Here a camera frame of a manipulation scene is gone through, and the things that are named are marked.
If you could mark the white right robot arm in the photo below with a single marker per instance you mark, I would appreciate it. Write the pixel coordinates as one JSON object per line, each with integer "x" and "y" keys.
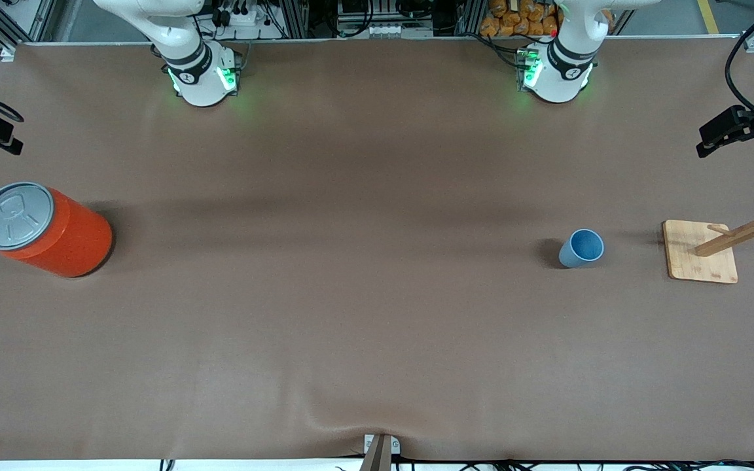
{"x": 187, "y": 52}

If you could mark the metal table edge bracket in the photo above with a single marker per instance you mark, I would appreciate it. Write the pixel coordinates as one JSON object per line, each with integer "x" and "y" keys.
{"x": 380, "y": 451}

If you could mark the left arm base control box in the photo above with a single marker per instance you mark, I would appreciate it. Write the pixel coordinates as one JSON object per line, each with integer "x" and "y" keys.
{"x": 527, "y": 69}

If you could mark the white power strip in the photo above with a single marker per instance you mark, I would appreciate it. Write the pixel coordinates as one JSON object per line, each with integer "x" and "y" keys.
{"x": 383, "y": 30}

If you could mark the orange can-shaped container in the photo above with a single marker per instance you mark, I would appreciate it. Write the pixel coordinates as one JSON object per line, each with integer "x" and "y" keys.
{"x": 66, "y": 239}

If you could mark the orange snack bags pile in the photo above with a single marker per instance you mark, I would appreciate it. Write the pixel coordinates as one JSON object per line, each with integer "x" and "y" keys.
{"x": 521, "y": 18}

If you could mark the light blue plastic cup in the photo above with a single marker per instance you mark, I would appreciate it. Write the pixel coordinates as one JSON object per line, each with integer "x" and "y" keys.
{"x": 581, "y": 248}

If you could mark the brown table cloth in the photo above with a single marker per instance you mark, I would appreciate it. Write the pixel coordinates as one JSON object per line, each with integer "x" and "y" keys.
{"x": 377, "y": 360}

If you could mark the right arm base control box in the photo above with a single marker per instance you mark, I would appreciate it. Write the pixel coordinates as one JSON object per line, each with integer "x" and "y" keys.
{"x": 228, "y": 72}

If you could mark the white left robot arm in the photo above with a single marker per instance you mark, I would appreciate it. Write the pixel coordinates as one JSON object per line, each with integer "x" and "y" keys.
{"x": 563, "y": 59}

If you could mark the wooden mug tree stand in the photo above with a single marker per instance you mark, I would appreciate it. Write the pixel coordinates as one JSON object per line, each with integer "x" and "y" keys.
{"x": 701, "y": 252}

